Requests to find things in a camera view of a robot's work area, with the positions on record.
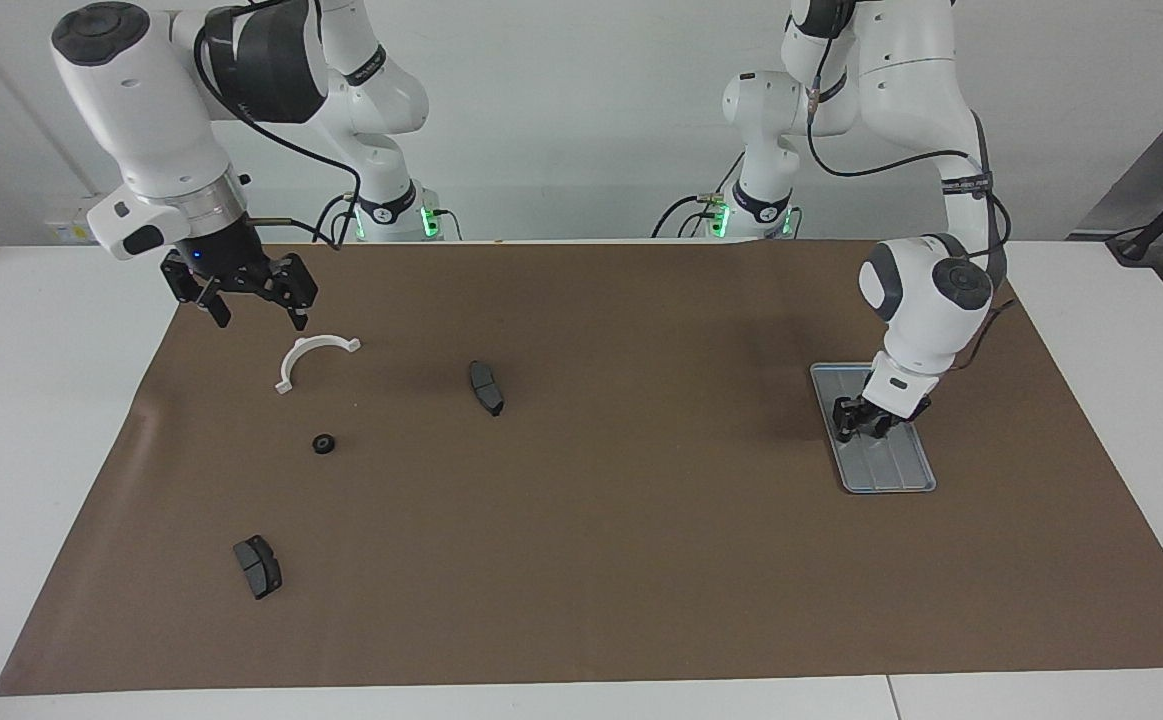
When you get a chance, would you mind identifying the white wall socket box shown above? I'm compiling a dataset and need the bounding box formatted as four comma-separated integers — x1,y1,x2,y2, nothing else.
44,193,145,244

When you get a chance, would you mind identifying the black left base cable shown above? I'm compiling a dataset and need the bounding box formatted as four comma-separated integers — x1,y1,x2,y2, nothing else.
651,193,720,239

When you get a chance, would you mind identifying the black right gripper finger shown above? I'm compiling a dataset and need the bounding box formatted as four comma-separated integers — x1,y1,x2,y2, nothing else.
161,258,232,329
269,258,320,332

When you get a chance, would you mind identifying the grey metal tray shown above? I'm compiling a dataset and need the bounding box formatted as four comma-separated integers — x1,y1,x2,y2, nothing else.
809,362,938,495

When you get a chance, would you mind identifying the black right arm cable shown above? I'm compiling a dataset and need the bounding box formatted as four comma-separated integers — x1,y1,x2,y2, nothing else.
193,0,362,249

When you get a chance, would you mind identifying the dark grey brake pad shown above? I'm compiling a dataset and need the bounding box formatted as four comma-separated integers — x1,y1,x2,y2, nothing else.
233,535,284,601
468,360,506,418

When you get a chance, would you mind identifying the black right base cable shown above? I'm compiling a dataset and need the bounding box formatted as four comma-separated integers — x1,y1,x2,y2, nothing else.
311,193,357,244

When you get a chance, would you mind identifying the brown table mat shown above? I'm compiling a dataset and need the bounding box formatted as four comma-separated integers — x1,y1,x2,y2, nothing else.
0,238,1163,696

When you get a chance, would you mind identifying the white curved plastic bracket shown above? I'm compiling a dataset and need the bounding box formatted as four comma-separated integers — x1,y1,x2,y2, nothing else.
274,335,363,395

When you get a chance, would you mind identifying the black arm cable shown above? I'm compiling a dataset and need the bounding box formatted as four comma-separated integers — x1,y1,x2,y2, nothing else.
193,0,362,249
807,40,1017,373

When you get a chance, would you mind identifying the black base cable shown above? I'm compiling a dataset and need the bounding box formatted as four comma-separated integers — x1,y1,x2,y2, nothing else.
311,193,357,244
651,193,720,239

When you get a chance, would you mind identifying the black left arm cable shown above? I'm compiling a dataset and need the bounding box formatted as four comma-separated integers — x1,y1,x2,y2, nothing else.
807,40,1017,373

